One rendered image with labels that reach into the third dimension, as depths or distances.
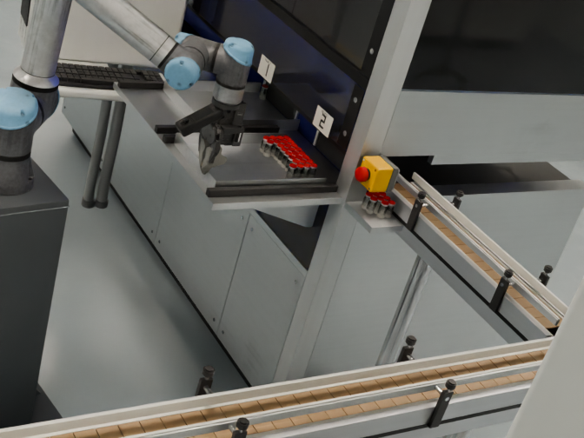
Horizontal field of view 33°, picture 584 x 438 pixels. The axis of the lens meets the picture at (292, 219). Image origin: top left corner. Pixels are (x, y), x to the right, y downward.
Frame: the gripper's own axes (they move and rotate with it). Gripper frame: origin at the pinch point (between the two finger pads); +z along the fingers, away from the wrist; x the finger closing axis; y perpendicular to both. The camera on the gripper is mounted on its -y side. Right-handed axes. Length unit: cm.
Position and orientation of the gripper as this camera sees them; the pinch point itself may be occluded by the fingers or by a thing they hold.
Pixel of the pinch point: (202, 169)
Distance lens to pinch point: 253.7
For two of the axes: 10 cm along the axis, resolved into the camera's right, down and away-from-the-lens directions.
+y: 8.4, -0.5, 5.4
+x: -4.8, -5.4, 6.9
